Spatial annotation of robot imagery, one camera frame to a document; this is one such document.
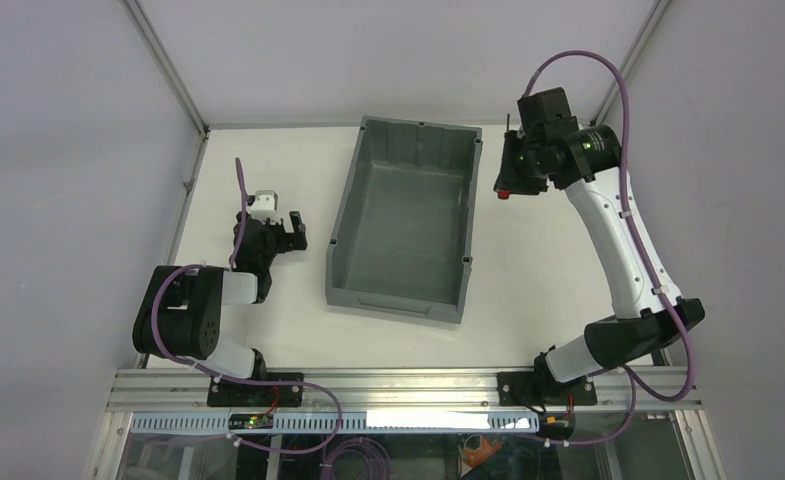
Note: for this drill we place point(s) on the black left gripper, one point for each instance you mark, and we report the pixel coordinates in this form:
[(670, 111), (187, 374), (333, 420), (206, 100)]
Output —
[(276, 235)]

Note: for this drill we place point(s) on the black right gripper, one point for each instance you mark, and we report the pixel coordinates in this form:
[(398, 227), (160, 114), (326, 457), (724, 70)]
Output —
[(517, 171)]

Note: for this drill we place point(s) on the red handled screwdriver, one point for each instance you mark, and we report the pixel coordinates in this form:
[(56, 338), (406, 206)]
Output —
[(501, 187)]

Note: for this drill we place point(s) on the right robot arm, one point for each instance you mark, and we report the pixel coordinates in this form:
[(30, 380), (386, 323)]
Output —
[(550, 149)]

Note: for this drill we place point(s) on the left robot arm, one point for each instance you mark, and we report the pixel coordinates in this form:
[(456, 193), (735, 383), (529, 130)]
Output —
[(179, 318)]

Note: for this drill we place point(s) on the grey plastic bin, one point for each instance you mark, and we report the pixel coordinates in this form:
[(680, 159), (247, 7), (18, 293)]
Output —
[(402, 237)]

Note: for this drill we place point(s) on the orange object under table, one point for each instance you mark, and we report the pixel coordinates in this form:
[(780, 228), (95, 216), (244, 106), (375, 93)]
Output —
[(476, 449)]

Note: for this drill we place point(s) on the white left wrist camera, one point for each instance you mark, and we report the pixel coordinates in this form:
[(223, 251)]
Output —
[(262, 207)]

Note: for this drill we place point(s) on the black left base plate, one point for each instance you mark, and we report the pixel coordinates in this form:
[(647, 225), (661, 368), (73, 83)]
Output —
[(230, 394)]

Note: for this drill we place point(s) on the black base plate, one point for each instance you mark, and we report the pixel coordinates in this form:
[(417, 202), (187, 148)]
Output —
[(230, 394), (529, 388)]

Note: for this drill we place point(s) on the white slotted cable duct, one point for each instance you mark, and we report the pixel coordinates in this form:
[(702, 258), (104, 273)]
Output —
[(369, 422)]

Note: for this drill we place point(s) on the aluminium frame post right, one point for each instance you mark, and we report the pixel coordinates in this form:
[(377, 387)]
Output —
[(632, 58)]

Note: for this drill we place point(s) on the aluminium frame post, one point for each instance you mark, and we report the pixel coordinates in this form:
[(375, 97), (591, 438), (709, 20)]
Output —
[(632, 58), (165, 65)]

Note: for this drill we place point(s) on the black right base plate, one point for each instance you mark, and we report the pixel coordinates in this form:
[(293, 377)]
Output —
[(529, 388)]

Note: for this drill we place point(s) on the aluminium front rail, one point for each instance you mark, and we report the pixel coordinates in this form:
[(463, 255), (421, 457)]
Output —
[(442, 389)]

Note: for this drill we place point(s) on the aluminium frame post left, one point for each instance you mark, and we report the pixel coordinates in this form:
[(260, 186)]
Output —
[(165, 65)]

